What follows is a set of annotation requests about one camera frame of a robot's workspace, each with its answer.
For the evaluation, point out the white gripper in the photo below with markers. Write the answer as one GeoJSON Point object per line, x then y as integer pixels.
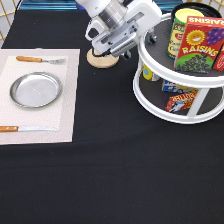
{"type": "Point", "coordinates": [115, 28]}

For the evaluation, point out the black bowl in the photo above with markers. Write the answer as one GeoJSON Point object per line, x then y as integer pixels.
{"type": "Point", "coordinates": [206, 10]}

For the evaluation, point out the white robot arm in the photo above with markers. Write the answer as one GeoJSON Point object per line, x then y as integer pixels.
{"type": "Point", "coordinates": [115, 26]}

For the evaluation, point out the white two-tier lazy Susan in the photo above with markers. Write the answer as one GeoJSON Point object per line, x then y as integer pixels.
{"type": "Point", "coordinates": [210, 98]}

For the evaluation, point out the silver metal plate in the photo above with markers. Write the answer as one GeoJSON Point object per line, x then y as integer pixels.
{"type": "Point", "coordinates": [35, 90]}

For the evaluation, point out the round wooden coaster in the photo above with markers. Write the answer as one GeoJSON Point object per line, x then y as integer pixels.
{"type": "Point", "coordinates": [100, 62]}

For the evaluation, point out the blue white box lower tier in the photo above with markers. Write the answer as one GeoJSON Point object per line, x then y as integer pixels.
{"type": "Point", "coordinates": [168, 86]}

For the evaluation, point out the yellow green can upper tier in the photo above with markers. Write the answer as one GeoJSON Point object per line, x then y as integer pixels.
{"type": "Point", "coordinates": [178, 28]}

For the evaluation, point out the red raisins box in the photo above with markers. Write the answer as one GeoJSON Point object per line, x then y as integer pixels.
{"type": "Point", "coordinates": [202, 40]}

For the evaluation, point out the red butter box lower tier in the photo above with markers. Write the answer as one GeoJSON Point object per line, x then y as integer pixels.
{"type": "Point", "coordinates": [180, 102]}

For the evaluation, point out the red box upper tier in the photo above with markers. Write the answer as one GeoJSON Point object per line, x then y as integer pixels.
{"type": "Point", "coordinates": [219, 62]}

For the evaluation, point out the beige placemat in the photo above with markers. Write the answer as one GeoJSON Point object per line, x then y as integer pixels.
{"type": "Point", "coordinates": [58, 114]}

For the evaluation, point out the black tablecloth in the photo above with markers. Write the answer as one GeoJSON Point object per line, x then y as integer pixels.
{"type": "Point", "coordinates": [123, 166]}

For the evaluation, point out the wooden handled fork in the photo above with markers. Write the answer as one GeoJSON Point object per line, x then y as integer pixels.
{"type": "Point", "coordinates": [40, 60]}

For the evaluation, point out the wooden handled knife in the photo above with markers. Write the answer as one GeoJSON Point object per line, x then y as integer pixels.
{"type": "Point", "coordinates": [25, 128]}

